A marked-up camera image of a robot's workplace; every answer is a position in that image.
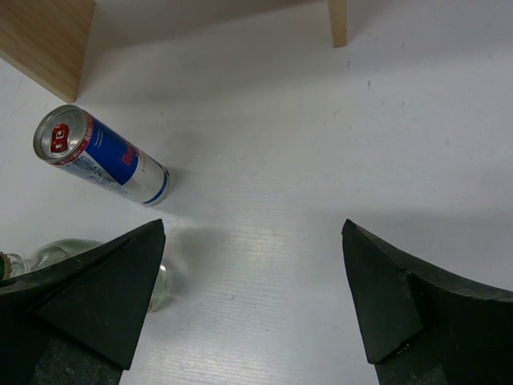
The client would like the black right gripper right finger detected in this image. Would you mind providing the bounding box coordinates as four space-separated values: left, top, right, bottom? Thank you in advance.
341 220 512 384

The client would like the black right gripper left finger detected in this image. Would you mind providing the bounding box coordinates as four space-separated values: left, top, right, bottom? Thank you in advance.
1 219 165 384

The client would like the clear glass bottle front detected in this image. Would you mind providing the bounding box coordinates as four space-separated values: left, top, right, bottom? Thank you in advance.
1 238 172 313

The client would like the wooden shelf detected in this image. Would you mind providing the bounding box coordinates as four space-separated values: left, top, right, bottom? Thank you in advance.
1 1 348 106

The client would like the Red Bull can left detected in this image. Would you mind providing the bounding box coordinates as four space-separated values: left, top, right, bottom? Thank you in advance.
33 104 171 205

